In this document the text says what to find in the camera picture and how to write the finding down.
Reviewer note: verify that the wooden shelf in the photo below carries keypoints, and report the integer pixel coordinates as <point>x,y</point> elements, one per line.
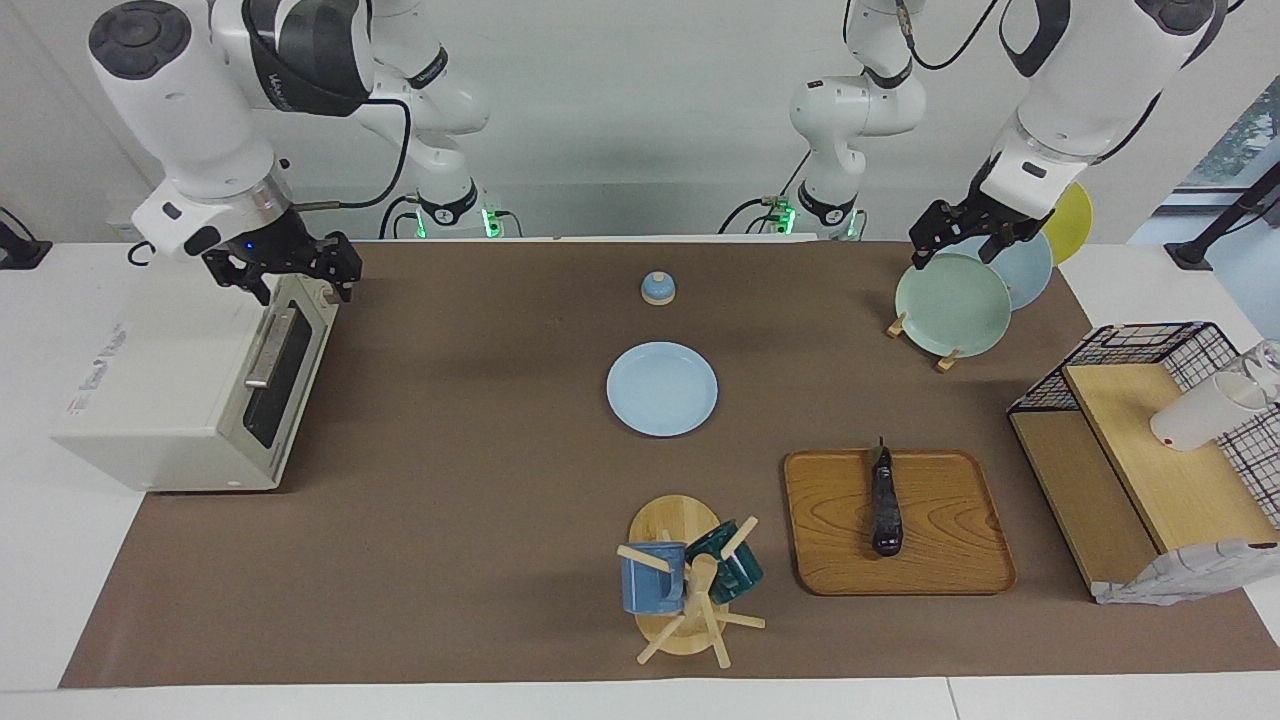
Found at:
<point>1180,480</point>

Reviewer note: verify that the white toaster oven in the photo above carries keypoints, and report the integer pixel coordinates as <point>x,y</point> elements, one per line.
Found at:
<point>160,400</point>

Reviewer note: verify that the pale green plate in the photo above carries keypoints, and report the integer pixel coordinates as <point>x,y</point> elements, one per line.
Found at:
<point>952,310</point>

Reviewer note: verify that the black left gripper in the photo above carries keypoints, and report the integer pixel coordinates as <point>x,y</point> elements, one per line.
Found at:
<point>960,222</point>

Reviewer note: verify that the glass oven door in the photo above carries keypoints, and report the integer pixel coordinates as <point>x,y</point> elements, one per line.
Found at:
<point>282,395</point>

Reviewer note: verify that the small blue bell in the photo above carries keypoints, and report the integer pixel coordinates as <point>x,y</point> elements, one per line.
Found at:
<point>658,290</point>

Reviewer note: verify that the black table clamp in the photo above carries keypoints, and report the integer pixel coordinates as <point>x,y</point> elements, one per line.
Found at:
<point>20,255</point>

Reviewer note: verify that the blue mug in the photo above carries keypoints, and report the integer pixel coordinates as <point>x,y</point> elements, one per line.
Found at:
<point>648,585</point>

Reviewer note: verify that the dark purple eggplant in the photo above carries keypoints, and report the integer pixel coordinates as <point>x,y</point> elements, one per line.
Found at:
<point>886,510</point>

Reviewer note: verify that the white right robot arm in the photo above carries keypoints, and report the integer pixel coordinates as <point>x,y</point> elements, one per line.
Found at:
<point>180,100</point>

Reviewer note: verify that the wooden plate rack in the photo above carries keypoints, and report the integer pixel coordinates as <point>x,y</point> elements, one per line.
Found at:
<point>946,363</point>

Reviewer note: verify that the clear glass cup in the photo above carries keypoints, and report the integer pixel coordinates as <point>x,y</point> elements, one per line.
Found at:
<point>1268,362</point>

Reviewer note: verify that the light blue plate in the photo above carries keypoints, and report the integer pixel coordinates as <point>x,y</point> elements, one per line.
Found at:
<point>662,390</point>

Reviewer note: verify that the brown table mat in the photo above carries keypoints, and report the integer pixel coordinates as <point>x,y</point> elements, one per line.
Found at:
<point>480,560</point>

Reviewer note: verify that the yellow plate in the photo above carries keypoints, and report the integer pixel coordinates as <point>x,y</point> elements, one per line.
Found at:
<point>1075,220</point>

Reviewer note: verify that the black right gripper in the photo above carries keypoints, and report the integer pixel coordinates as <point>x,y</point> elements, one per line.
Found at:
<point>280,250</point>

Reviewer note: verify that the grey patterned cloth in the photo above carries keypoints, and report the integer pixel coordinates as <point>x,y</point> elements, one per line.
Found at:
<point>1180,575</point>

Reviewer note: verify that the dark green mug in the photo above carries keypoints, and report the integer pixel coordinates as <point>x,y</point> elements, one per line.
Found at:
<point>738,575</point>

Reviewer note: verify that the wooden mug tree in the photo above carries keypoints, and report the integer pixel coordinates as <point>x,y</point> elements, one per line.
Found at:
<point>680,515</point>

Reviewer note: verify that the wooden serving tray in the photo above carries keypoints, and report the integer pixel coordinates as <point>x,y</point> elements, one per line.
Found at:
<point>950,530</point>

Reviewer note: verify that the blue racked plate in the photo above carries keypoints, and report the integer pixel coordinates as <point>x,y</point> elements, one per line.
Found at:
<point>1030,275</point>

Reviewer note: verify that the white cup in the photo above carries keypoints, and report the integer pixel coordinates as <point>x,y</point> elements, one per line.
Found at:
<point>1195,415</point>

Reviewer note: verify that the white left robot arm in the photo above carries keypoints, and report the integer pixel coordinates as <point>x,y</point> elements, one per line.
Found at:
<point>1090,80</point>

